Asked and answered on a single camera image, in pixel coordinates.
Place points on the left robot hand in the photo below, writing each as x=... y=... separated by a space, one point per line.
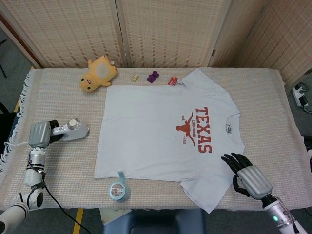
x=39 y=134

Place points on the white power strip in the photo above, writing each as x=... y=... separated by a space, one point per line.
x=300 y=96

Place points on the beige woven tablecloth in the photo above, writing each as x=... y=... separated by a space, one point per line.
x=268 y=122

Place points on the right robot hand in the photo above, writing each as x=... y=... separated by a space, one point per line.
x=256 y=182

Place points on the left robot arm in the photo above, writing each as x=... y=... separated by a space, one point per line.
x=31 y=178

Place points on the small white iron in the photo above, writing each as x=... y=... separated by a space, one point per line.
x=75 y=132

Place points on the small red package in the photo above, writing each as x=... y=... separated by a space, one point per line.
x=174 y=81

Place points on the purple toy block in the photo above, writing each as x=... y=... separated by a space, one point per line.
x=152 y=77

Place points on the yellow plush toy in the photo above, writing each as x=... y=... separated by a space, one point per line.
x=100 y=73

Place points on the white sheet under table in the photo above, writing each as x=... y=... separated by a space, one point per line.
x=112 y=214

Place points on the small cream block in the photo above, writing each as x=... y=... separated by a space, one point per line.
x=134 y=78

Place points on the white Texas print T-shirt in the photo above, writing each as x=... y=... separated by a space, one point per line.
x=151 y=126

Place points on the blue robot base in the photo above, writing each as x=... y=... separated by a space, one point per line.
x=156 y=221

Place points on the black stand leg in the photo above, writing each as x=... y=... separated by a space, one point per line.
x=2 y=65

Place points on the light blue tape roll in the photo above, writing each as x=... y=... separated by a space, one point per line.
x=124 y=192

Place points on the woven folding screen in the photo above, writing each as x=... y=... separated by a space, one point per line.
x=165 y=31

